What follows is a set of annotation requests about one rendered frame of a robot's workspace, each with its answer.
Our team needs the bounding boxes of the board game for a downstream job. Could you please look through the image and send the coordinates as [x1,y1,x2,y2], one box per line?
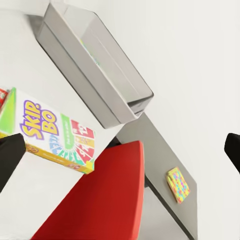
[0,87,95,174]

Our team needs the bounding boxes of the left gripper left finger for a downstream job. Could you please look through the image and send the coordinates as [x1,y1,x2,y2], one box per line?
[0,133,27,193]

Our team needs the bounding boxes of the jigsaw puzzle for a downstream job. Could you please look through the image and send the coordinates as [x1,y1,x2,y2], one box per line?
[166,167,191,204]

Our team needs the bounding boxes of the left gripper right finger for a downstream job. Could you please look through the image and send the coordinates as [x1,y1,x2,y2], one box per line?
[224,132,240,173]

